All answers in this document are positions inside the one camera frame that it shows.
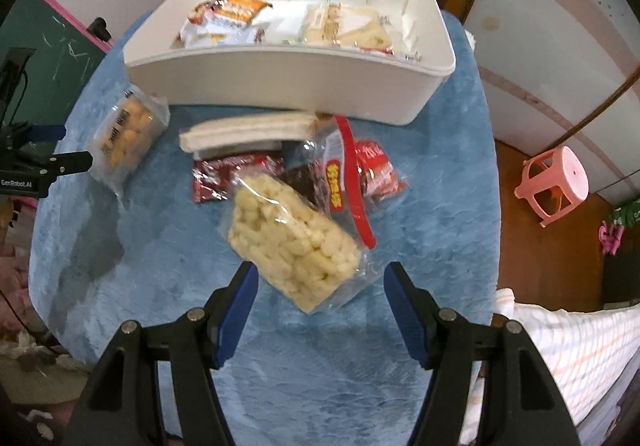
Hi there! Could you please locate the white plastic storage bin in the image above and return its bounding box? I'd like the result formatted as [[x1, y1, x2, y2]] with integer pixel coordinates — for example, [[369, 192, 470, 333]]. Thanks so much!
[[122, 0, 457, 127]]

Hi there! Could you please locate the pink plastic stool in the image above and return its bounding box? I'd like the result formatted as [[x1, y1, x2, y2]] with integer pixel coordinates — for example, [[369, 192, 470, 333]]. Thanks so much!
[[515, 146, 590, 228]]

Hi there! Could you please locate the blue fluffy table cover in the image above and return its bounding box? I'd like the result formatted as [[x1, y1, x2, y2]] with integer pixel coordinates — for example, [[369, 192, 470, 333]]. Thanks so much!
[[30, 11, 502, 442]]

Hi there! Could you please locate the clear packet with red trim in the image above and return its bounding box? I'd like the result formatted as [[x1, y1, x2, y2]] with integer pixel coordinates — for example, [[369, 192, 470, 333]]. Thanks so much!
[[295, 115, 377, 252]]

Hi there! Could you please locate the dark wooden cabinet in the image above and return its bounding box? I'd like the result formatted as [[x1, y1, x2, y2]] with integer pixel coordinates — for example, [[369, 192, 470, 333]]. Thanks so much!
[[602, 226, 640, 307]]

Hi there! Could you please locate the green box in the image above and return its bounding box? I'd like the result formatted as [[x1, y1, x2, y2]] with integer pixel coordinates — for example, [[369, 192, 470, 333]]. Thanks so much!
[[611, 198, 640, 229]]

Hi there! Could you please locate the clear packet of round cookies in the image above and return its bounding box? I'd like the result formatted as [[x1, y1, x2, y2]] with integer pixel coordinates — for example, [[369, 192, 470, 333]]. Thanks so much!
[[84, 87, 172, 199]]

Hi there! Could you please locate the beige wafer stick packet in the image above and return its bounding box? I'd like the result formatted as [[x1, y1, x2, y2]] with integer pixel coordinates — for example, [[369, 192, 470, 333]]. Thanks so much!
[[179, 110, 321, 154]]

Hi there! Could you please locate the large clear pastry bag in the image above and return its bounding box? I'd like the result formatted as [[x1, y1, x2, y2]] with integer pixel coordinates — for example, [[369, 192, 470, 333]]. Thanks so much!
[[299, 1, 401, 54]]

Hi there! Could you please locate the pink toy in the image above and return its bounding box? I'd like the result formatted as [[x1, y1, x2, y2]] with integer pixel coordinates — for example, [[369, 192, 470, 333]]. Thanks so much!
[[599, 221, 626, 254]]

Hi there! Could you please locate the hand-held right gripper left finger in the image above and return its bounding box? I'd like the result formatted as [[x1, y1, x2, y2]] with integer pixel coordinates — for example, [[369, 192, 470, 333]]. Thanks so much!
[[62, 260, 260, 446]]

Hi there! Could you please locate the checkered white blanket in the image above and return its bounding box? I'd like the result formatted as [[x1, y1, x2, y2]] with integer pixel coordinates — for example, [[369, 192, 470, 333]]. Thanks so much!
[[460, 288, 640, 446]]

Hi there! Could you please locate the green chalkboard with pink frame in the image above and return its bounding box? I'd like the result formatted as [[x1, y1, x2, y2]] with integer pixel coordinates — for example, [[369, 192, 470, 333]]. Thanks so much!
[[0, 0, 113, 127]]

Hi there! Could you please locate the white and red snack packet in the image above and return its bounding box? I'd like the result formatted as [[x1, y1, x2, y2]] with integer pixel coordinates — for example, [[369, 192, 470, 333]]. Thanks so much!
[[187, 0, 275, 34]]

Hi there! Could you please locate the dark red snack packet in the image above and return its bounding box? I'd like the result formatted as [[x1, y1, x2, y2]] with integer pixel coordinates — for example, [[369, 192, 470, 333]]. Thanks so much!
[[191, 151, 326, 214]]

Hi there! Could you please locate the clear puffed rice packet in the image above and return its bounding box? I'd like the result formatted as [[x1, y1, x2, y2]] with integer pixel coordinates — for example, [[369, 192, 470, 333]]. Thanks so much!
[[220, 173, 383, 314]]

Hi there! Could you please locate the bright red snack packet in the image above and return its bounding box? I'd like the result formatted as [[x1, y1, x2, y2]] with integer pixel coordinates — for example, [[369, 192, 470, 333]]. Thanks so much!
[[352, 138, 408, 202]]

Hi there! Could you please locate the green and white snack packet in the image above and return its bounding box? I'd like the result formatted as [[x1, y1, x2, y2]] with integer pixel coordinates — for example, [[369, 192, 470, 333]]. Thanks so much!
[[174, 21, 236, 49]]

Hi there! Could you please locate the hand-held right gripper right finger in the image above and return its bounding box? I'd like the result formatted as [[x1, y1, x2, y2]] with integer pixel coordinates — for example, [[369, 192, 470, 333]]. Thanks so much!
[[382, 261, 581, 446]]

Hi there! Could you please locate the pink floral cloth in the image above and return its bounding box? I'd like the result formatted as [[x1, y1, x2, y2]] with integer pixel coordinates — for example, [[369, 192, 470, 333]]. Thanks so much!
[[0, 246, 51, 327]]

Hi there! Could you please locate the pale floral sliding wardrobe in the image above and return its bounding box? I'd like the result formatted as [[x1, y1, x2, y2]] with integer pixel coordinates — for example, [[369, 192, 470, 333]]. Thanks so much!
[[460, 0, 640, 207]]

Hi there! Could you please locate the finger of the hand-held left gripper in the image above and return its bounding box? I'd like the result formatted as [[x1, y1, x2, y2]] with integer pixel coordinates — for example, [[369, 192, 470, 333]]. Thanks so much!
[[37, 151, 94, 179], [20, 123, 67, 143]]

